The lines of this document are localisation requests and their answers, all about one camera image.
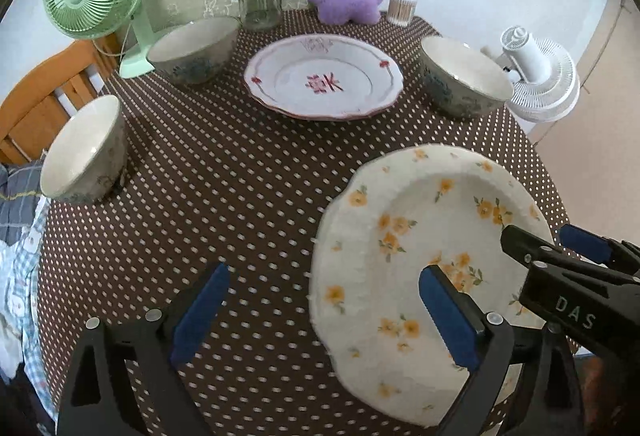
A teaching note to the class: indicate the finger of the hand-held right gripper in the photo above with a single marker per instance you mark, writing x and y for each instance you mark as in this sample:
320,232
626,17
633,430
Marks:
585,243
522,243

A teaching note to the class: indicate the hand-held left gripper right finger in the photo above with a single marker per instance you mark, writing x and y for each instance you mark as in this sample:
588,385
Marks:
450,321

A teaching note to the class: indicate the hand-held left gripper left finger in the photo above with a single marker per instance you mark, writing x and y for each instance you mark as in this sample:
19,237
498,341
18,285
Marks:
200,311

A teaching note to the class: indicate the yellow floral white plate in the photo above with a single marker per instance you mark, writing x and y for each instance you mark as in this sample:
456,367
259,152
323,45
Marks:
380,266

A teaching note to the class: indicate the white floral ceramic bowl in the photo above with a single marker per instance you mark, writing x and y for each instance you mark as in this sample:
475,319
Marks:
465,71
195,46
80,151

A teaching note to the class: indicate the brown polka dot tablecloth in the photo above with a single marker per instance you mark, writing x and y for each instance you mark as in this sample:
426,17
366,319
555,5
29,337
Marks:
225,196

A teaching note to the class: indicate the white fan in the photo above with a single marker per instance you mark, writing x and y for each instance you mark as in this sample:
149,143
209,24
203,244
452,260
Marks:
545,86

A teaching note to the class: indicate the light checked cloth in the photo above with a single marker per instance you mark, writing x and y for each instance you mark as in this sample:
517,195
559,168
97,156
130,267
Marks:
20,276

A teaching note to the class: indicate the blue plaid cloth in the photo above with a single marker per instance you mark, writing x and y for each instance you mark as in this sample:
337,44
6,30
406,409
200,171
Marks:
17,188

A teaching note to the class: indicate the wooden chair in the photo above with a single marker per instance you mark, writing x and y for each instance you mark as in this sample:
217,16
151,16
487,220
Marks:
40,116

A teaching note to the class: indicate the cotton swab container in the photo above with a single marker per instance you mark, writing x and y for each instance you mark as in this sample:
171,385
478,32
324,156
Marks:
402,8

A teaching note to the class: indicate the red patterned white plate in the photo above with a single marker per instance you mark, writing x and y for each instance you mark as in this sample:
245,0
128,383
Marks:
325,66

